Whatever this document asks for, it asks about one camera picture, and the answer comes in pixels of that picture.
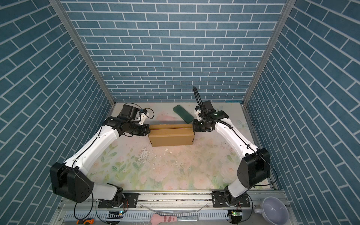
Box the brown cardboard box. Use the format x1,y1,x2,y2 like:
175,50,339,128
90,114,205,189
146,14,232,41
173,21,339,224
149,124,195,147

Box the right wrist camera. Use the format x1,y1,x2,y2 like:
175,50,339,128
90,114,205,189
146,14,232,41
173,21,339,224
194,109,203,121

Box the orange black screwdriver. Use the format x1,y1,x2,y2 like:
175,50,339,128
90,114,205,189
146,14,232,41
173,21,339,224
76,218,95,225

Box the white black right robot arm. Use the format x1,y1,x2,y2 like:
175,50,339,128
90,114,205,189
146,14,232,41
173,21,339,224
193,100,272,206

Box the dark green flat block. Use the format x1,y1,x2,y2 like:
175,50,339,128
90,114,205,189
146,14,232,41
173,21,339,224
173,105,194,124

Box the pink handled knife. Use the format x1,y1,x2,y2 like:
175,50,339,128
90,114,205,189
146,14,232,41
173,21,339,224
151,214,198,225

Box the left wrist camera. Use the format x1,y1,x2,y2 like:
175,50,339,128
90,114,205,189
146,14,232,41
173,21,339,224
138,109,149,125

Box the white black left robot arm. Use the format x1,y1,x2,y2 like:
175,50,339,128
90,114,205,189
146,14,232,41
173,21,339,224
50,103,150,208

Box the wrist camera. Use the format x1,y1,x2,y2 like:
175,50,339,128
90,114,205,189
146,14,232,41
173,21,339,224
194,109,203,121
138,109,149,125

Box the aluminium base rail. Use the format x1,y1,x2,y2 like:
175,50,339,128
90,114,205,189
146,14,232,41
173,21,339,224
50,189,296,225

